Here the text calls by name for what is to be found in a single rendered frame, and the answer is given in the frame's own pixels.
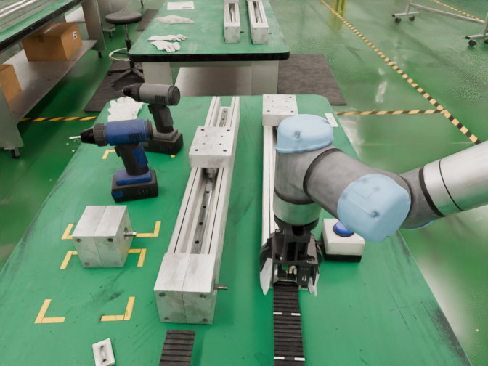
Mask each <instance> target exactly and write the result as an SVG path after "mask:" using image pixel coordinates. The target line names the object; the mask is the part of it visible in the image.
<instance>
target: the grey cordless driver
mask: <svg viewBox="0 0 488 366"><path fill-rule="evenodd" d="M117 92H123V93H124V95H125V96H127V97H130V98H132V99H133V100H134V101H135V102H143V103H148V104H149V105H148V109H149V111H150V114H152V116H153V120H154V122H155V126H152V129H153V134H154V139H152V141H150V139H147V141H146V142H140V143H141V144H142V146H143V148H144V150H145V151H146V152H152V153H162V154H167V155H176V154H177V153H178V152H179V150H180V149H181V148H182V146H183V144H184V143H183V136H182V133H181V132H178V129H177V128H174V127H173V124H174V122H173V118H172V116H171V111H170V108H169V106H172V105H173V106H177V105H178V104H179V101H180V90H179V88H178V87H177V86H170V85H163V84H148V83H134V85H131V86H125V87H124V89H123V90H122V89H117ZM167 105H168V106H167Z"/></svg>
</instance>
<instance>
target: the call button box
mask: <svg viewBox="0 0 488 366"><path fill-rule="evenodd" d="M337 221H339V220H337V219H323V223H322V231H321V236H320V237H321V241H317V244H318V246H319V247H320V249H322V250H323V255H324V260H325V261H342V262H361V258H362V252H363V249H364V246H365V242H364V239H363V238H362V237H360V236H359V235H358V234H357V233H354V232H353V233H351V234H349V235H342V234H340V233H338V232H336V230H335V224H336V222H337Z"/></svg>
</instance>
